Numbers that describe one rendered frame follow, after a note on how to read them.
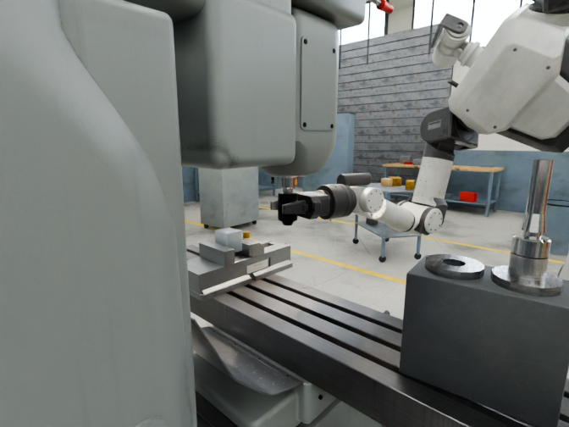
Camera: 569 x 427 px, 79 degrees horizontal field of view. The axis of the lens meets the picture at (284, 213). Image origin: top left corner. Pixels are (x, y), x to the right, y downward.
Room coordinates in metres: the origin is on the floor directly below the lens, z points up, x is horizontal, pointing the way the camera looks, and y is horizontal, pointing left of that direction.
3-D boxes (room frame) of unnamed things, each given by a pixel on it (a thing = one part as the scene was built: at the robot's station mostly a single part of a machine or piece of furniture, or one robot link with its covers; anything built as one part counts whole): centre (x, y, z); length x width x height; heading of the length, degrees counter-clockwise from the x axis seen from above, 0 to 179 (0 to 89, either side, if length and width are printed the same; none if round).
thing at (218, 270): (0.99, 0.14, 1.04); 0.35 x 0.15 x 0.11; 137
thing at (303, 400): (0.81, -0.01, 0.85); 0.50 x 0.35 x 0.12; 137
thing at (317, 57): (0.81, 0.00, 1.47); 0.21 x 0.19 x 0.32; 47
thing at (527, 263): (0.49, -0.36, 1.21); 0.05 x 0.05 x 0.05
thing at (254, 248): (1.01, 0.12, 1.08); 0.12 x 0.06 x 0.04; 47
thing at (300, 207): (0.79, -0.03, 1.23); 0.06 x 0.02 x 0.03; 122
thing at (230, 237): (0.97, 0.16, 1.10); 0.06 x 0.05 x 0.06; 47
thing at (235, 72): (0.67, 0.13, 1.47); 0.24 x 0.19 x 0.26; 47
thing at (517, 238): (0.49, -0.36, 1.24); 0.05 x 0.05 x 0.01
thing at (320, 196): (0.86, -0.08, 1.23); 0.13 x 0.12 x 0.10; 32
